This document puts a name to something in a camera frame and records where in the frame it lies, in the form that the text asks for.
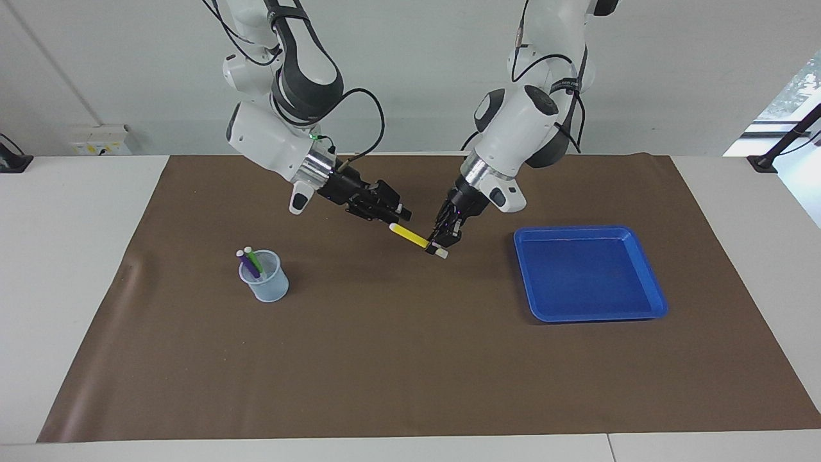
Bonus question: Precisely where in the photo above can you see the brown table mat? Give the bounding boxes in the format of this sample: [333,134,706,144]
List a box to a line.
[37,154,821,443]

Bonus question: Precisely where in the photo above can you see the yellow pen white cap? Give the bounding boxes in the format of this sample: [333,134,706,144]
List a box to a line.
[389,223,449,259]

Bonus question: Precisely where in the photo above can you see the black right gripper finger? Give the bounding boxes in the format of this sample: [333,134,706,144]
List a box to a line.
[364,180,403,206]
[346,200,412,222]

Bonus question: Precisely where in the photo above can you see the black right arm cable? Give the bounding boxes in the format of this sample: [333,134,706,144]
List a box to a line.
[202,0,385,169]

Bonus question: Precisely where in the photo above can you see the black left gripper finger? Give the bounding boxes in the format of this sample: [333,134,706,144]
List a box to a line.
[428,207,457,243]
[436,218,462,250]

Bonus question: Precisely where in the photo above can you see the silver mesh pen cup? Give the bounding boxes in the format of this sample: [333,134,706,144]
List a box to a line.
[239,250,289,303]

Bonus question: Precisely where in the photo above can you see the black clamp stand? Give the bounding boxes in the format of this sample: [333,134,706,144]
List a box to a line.
[0,133,34,174]
[747,103,821,174]

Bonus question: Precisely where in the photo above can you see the white wall socket box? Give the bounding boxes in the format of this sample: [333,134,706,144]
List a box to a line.
[67,125,139,157]

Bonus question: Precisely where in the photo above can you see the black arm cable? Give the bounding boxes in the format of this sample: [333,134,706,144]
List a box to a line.
[202,0,385,169]
[513,0,588,155]

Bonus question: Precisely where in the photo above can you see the bright window with foliage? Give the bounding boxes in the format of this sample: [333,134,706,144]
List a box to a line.
[757,51,821,124]

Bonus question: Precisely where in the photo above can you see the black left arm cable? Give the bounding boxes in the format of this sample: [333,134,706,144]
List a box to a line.
[513,0,588,155]

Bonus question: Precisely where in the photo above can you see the blue plastic tray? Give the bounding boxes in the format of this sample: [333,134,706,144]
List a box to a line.
[513,225,669,323]

